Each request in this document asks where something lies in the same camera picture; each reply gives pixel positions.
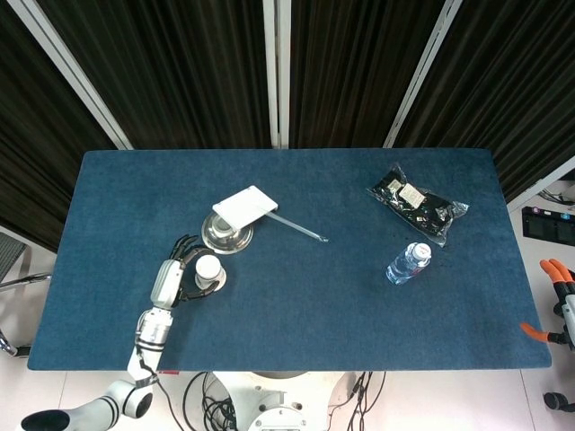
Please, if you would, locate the left white black-fingered robot hand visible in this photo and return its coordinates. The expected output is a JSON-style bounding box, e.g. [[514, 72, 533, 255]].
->
[[149, 234, 226, 310]]

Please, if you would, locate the right orange-fingered robot hand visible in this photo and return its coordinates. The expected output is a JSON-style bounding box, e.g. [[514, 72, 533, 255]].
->
[[519, 259, 575, 349]]

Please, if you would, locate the white paper cup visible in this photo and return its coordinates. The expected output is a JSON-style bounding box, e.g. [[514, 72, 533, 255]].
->
[[194, 254, 228, 291]]

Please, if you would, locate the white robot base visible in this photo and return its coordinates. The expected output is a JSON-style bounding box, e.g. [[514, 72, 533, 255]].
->
[[210, 371, 356, 431]]

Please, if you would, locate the stainless steel bowl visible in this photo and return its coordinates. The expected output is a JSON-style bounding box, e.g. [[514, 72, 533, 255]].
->
[[200, 211, 254, 256]]

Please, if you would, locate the black flat box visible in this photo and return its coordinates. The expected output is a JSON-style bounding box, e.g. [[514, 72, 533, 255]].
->
[[522, 207, 575, 246]]

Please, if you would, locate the black chair caster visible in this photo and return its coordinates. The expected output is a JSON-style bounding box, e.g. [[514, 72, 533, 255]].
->
[[543, 391, 574, 412]]

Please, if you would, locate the white flat rectangular card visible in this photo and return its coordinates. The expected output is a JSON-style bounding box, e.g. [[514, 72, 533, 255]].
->
[[212, 185, 279, 229]]

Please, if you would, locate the blue table cloth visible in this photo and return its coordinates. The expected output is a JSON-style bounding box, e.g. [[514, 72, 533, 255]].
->
[[27, 149, 553, 373]]

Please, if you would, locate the clear glass rod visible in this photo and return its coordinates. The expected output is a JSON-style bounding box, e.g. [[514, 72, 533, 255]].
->
[[264, 212, 330, 244]]

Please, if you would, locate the clear plastic water bottle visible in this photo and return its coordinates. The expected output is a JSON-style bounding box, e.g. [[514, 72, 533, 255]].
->
[[385, 242, 434, 286]]

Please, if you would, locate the black item in plastic bag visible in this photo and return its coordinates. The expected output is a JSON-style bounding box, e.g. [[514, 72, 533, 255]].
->
[[366, 163, 470, 248]]

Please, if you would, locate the dark pleated curtain panel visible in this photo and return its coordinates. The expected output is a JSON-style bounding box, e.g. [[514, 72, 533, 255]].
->
[[38, 0, 274, 150], [289, 0, 446, 148], [394, 0, 575, 203], [0, 0, 119, 252]]

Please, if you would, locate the white partition post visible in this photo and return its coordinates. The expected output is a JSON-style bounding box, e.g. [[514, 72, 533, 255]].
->
[[262, 0, 291, 149], [8, 0, 135, 151], [507, 154, 575, 210], [383, 0, 471, 148]]

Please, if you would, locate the black cable bundle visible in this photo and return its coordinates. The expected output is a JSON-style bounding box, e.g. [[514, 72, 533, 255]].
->
[[330, 371, 387, 431], [182, 371, 239, 431]]

